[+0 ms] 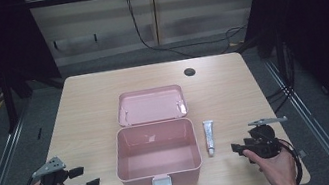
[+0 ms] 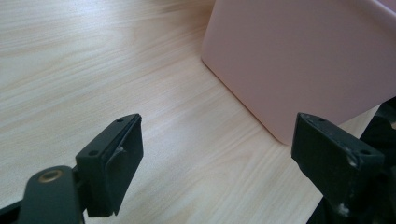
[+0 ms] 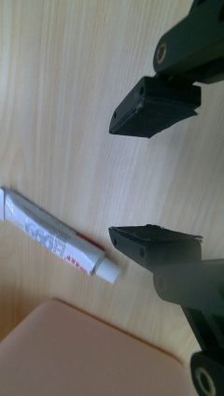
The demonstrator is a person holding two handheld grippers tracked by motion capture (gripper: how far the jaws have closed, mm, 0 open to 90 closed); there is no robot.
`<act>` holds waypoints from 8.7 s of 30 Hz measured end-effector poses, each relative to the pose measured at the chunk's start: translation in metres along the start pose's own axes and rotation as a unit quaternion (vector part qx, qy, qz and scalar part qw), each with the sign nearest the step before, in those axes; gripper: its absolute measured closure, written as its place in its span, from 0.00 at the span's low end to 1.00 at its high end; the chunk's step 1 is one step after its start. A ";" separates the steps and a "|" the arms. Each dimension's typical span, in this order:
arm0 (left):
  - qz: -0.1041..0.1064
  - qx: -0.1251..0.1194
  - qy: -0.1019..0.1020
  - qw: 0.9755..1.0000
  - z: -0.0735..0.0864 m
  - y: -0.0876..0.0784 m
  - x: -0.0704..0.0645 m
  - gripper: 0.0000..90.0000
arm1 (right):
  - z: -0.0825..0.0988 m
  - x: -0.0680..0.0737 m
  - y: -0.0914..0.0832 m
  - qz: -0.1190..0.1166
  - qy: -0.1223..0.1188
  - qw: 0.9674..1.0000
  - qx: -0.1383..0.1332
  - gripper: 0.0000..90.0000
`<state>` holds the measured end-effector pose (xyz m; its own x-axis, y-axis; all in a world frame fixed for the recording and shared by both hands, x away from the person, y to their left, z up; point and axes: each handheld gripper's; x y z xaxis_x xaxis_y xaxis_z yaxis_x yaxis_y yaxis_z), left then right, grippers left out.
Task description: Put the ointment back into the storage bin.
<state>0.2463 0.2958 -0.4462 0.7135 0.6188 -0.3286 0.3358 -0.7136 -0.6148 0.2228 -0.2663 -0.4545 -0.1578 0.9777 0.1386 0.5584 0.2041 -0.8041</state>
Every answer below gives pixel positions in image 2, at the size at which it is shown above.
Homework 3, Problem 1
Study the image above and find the pink plastic box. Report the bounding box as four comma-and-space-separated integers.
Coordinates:
201, 0, 396, 147

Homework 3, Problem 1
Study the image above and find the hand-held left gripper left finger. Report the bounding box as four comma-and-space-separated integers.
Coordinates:
75, 113, 145, 218

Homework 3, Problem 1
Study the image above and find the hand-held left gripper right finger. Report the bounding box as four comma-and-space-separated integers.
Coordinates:
290, 112, 386, 216

